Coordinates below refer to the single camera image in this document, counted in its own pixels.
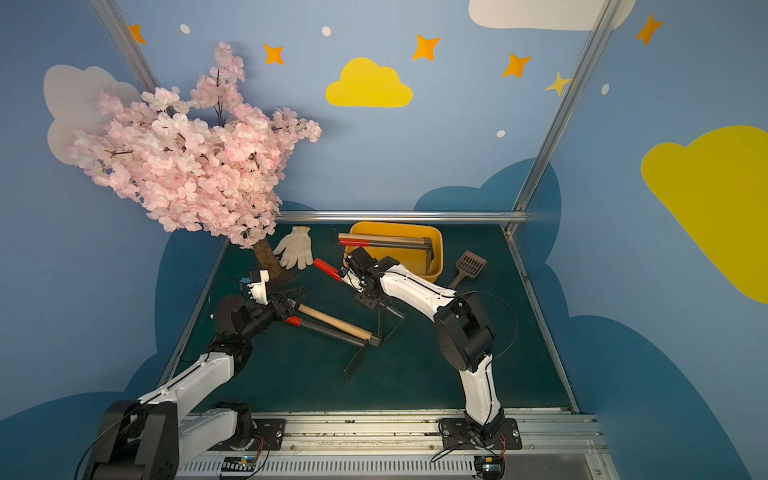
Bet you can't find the wooden handle hoe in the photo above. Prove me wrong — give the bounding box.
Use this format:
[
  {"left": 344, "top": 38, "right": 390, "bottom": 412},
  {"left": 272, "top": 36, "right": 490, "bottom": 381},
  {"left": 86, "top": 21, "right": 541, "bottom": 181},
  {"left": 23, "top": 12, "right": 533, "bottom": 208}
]
[
  {"left": 297, "top": 304, "right": 381, "bottom": 347},
  {"left": 337, "top": 231, "right": 436, "bottom": 271}
]

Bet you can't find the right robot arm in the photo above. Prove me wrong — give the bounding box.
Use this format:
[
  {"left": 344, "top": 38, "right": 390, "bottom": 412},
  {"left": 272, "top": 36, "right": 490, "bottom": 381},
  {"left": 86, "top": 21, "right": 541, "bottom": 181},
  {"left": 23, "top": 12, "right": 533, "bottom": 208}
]
[{"left": 343, "top": 249, "right": 504, "bottom": 441}]

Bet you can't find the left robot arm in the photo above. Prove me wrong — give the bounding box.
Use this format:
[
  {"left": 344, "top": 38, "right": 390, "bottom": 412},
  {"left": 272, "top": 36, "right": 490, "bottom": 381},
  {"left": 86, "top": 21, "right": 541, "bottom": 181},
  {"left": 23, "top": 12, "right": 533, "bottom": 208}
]
[{"left": 74, "top": 288, "right": 306, "bottom": 479}]

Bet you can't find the yellow plastic storage box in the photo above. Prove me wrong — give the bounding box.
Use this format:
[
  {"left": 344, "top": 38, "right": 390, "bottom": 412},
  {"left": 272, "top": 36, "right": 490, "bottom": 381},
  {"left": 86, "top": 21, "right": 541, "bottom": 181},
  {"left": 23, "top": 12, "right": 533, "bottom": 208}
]
[{"left": 349, "top": 221, "right": 444, "bottom": 283}]

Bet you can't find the red grip rake front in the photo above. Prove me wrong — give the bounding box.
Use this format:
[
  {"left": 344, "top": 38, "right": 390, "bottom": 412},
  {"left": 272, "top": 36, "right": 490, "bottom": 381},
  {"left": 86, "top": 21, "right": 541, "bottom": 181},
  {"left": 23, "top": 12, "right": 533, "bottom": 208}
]
[{"left": 284, "top": 316, "right": 369, "bottom": 380}]

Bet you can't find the white work glove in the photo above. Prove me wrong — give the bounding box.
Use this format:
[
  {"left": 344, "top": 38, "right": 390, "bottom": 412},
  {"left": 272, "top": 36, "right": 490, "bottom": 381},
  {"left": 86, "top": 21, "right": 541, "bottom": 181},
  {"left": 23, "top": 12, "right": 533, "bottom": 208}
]
[{"left": 273, "top": 226, "right": 314, "bottom": 270}]

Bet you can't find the brown slotted plastic scoop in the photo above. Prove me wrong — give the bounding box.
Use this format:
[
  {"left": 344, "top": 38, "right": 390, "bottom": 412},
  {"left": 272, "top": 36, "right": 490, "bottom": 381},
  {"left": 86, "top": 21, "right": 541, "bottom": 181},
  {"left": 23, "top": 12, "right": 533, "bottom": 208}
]
[{"left": 448, "top": 250, "right": 487, "bottom": 290}]

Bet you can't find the left small circuit board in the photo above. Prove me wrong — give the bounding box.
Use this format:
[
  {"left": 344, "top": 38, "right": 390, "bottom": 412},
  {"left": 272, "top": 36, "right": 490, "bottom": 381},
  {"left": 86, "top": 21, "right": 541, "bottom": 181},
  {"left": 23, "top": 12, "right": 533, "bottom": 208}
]
[{"left": 218, "top": 456, "right": 259, "bottom": 479}]

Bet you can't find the small circuit board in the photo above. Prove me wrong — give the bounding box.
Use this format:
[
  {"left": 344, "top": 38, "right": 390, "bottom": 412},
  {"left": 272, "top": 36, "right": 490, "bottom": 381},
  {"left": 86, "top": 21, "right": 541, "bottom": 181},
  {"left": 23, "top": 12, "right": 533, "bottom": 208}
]
[
  {"left": 474, "top": 455, "right": 506, "bottom": 480},
  {"left": 218, "top": 456, "right": 259, "bottom": 479}
]

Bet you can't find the pink cherry blossom tree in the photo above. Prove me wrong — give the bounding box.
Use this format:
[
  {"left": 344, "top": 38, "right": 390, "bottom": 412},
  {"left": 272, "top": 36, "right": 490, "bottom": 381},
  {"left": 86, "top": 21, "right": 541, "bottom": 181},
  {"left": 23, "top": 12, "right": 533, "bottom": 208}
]
[{"left": 70, "top": 42, "right": 322, "bottom": 268}]

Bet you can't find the right small circuit board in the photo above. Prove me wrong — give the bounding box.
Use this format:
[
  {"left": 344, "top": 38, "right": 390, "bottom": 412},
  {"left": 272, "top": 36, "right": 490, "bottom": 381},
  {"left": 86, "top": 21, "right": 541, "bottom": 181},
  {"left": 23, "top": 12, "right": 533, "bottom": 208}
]
[{"left": 474, "top": 455, "right": 506, "bottom": 480}]

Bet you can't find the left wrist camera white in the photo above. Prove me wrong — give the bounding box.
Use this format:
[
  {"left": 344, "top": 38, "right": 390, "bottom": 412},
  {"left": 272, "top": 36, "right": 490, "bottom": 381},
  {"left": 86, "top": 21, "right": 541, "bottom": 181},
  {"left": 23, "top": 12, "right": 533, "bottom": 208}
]
[{"left": 241, "top": 270, "right": 270, "bottom": 305}]

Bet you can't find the horizontal aluminium frame bar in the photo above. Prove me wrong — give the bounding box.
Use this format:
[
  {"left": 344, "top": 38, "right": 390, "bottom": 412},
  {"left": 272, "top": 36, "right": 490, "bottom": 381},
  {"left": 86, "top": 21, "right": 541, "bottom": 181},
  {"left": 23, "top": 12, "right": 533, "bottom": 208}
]
[{"left": 277, "top": 210, "right": 527, "bottom": 224}]

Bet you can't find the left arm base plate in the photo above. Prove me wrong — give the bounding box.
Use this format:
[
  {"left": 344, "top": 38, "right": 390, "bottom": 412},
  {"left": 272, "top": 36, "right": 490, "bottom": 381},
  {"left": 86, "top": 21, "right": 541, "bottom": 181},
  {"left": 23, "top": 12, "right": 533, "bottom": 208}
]
[{"left": 225, "top": 418, "right": 286, "bottom": 451}]

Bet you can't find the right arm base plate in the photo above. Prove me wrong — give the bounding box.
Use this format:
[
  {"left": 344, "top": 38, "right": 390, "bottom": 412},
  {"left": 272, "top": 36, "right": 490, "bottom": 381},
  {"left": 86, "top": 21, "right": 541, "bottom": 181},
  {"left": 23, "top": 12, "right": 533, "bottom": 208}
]
[{"left": 438, "top": 416, "right": 523, "bottom": 451}]

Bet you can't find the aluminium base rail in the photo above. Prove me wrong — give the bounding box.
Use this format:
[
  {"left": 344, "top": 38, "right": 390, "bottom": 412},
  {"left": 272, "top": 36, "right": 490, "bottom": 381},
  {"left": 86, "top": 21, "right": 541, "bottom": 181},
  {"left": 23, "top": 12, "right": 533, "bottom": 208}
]
[{"left": 173, "top": 409, "right": 618, "bottom": 479}]

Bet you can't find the left aluminium frame post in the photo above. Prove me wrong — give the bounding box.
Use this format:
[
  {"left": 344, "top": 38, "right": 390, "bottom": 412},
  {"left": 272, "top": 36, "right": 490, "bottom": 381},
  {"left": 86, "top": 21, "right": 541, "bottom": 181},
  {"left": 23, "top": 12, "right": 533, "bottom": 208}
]
[{"left": 90, "top": 0, "right": 159, "bottom": 91}]

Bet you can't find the aluminium frame post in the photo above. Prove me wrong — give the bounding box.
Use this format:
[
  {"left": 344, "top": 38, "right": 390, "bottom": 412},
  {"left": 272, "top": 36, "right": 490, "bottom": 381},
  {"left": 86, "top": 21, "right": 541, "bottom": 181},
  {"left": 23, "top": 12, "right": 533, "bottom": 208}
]
[
  {"left": 512, "top": 0, "right": 624, "bottom": 217},
  {"left": 90, "top": 0, "right": 159, "bottom": 91}
]

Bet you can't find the right aluminium frame post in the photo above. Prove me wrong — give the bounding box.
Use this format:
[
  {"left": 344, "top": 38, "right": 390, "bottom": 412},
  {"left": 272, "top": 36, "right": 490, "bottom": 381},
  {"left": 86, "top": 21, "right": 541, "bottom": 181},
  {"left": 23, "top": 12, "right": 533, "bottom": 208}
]
[{"left": 512, "top": 0, "right": 624, "bottom": 217}]

